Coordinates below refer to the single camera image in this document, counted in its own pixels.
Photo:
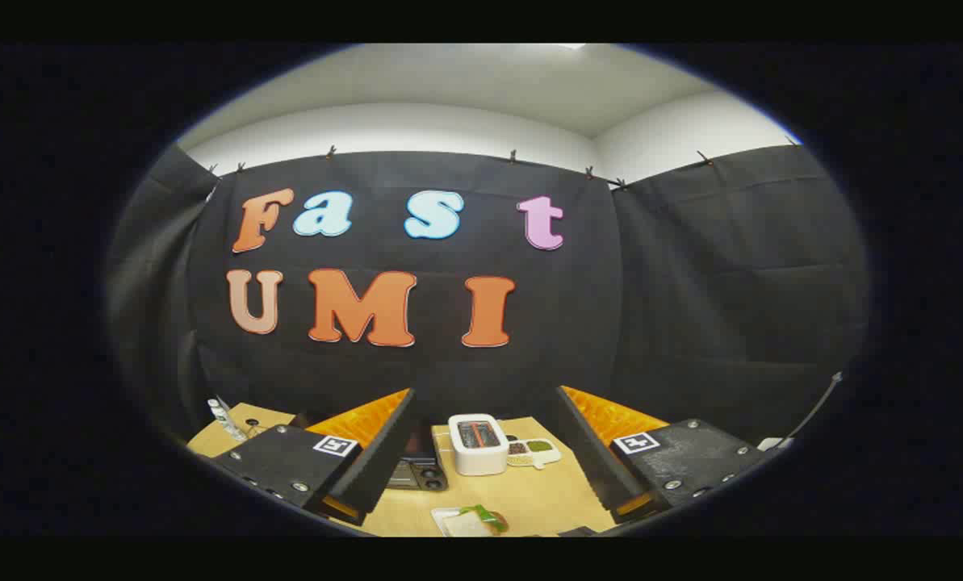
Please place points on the small white divided dish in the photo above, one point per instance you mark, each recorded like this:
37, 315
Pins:
536, 449

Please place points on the white bottle green label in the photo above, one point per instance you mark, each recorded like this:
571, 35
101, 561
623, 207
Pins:
224, 418

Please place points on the white plastic tray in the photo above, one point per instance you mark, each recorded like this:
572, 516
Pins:
442, 520

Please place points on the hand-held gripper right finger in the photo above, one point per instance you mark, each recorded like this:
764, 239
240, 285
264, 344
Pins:
586, 452

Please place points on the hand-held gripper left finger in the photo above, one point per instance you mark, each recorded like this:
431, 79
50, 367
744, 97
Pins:
384, 452

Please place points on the black toaster oven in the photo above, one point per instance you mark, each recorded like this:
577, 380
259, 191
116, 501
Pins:
418, 474

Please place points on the white pop-up toaster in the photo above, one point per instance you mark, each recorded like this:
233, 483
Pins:
478, 458

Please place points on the white bread lettuce sandwich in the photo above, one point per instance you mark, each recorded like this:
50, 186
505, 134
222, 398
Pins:
487, 518

